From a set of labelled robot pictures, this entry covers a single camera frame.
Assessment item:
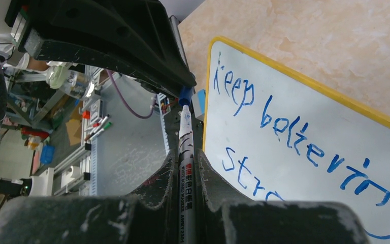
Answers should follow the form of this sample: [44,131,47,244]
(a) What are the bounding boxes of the blue marker cap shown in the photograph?
[178,86,194,107]

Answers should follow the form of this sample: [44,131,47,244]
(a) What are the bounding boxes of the grey blue toy brick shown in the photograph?
[192,89,206,121]

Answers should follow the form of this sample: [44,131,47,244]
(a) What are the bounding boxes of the yellow framed whiteboard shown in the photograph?
[203,36,390,243]

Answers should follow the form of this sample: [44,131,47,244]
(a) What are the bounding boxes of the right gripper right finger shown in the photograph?
[194,149,369,243]

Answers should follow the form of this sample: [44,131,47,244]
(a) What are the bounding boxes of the white slotted cable duct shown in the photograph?
[156,93,170,156]

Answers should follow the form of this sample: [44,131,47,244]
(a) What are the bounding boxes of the whiteboard marker pen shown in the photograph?
[178,106,197,243]

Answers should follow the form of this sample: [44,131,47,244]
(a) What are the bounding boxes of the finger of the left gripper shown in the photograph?
[5,1,196,97]

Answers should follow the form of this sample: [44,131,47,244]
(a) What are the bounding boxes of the markers on side table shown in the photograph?
[84,114,110,142]

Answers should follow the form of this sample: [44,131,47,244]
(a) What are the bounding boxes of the clear plastic bottle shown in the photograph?
[46,66,94,100]

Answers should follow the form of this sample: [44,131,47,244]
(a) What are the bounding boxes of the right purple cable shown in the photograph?
[106,69,158,120]

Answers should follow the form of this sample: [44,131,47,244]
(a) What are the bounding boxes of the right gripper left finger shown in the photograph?
[0,151,179,243]

